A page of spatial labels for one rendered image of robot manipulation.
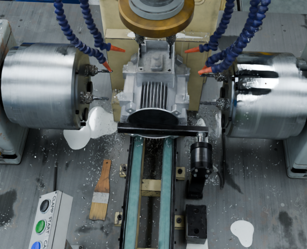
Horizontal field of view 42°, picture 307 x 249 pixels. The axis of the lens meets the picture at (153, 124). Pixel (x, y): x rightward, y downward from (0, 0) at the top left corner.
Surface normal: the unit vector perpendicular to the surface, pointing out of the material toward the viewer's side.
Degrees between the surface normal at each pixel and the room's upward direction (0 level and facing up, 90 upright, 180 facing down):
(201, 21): 90
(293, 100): 39
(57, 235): 52
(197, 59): 90
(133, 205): 0
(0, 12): 0
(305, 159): 89
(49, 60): 2
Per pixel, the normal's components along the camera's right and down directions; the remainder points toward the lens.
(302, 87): -0.02, -0.14
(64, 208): 0.79, -0.29
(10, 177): 0.00, -0.54
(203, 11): -0.05, 0.84
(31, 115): -0.05, 0.70
